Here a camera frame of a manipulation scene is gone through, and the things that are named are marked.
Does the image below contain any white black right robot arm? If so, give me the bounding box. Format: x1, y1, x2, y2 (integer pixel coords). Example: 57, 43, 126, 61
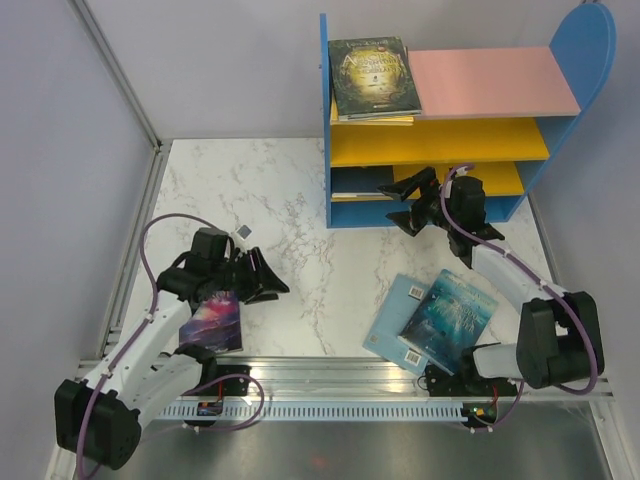
377, 163, 605, 395

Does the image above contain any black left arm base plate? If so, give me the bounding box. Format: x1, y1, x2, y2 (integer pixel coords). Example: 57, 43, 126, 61
198, 364, 251, 401

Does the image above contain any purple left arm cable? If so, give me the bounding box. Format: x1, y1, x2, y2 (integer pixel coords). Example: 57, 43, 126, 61
74, 213, 236, 479

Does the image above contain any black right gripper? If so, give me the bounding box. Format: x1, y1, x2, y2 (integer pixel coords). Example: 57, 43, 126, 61
377, 166, 459, 237

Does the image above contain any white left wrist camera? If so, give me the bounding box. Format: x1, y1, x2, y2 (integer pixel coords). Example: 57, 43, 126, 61
231, 225, 252, 247

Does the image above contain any green Alice Wonderland book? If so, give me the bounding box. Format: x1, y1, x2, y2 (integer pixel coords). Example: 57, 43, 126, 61
328, 36, 422, 120

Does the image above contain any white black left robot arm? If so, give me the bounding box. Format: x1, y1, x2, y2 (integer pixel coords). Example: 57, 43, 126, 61
54, 226, 289, 478

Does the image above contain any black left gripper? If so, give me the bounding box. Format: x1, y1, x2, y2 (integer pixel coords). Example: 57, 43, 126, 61
210, 247, 289, 305

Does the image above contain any white slotted cable duct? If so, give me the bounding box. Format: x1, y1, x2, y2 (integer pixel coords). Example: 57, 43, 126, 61
158, 400, 467, 423

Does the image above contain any purple galaxy Crusoe book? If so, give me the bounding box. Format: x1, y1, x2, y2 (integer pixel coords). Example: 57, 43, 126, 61
179, 291, 243, 354

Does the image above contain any pale grey Gatsby book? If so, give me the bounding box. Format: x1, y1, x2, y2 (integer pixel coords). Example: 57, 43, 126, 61
331, 192, 390, 202

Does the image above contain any aluminium left frame post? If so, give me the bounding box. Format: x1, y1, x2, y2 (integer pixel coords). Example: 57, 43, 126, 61
67, 0, 166, 151

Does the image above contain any blue pink yellow bookshelf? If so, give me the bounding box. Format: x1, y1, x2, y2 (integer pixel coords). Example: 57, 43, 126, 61
321, 3, 617, 228

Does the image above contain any aluminium mounting rail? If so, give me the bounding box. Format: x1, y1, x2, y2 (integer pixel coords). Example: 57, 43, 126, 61
69, 357, 615, 403

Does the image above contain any yellow Little Prince book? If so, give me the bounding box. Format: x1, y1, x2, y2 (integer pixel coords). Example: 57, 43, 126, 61
330, 96, 415, 126

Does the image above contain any light blue barcode book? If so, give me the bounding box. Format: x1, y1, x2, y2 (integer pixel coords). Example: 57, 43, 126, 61
363, 274, 428, 376

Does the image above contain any teal underwater book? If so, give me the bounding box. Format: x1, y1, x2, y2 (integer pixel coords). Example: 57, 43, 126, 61
398, 269, 498, 375

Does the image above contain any dark navy blue book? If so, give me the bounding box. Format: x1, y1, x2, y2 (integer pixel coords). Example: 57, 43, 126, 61
331, 166, 394, 194

